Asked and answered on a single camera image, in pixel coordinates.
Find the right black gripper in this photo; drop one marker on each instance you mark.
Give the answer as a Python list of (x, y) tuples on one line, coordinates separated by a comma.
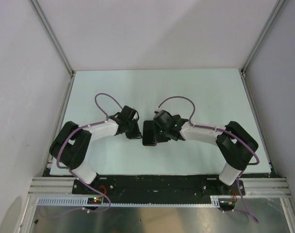
[(158, 139)]

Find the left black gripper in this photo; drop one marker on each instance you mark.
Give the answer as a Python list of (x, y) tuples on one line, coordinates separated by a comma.
[(136, 134)]

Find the small black phone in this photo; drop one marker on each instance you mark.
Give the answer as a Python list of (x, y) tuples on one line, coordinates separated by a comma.
[(148, 132)]

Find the black phone case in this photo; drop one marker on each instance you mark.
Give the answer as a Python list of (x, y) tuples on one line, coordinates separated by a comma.
[(149, 144)]

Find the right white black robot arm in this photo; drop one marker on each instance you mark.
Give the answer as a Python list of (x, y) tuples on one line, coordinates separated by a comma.
[(237, 146)]

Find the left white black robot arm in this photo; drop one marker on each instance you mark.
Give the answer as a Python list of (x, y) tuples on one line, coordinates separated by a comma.
[(70, 146)]

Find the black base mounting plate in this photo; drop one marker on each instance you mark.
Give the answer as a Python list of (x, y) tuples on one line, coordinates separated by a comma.
[(159, 189)]

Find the left controller board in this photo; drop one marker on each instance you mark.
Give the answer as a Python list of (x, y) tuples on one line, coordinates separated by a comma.
[(94, 200)]

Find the controller board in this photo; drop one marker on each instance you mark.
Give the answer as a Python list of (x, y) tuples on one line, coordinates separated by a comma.
[(227, 205), (94, 200)]

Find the right controller board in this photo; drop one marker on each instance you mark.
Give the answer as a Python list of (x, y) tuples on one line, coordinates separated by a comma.
[(227, 205)]

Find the left aluminium corner post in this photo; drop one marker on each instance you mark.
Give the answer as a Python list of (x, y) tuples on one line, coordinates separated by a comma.
[(51, 35)]

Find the aluminium corner post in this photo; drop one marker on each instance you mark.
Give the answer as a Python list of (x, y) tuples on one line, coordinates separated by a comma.
[(51, 35), (268, 26)]

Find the aluminium front frame rail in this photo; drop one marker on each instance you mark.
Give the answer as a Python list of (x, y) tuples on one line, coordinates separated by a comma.
[(254, 187)]

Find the right aluminium corner post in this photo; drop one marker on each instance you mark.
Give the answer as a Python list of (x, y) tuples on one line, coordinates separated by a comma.
[(268, 26)]

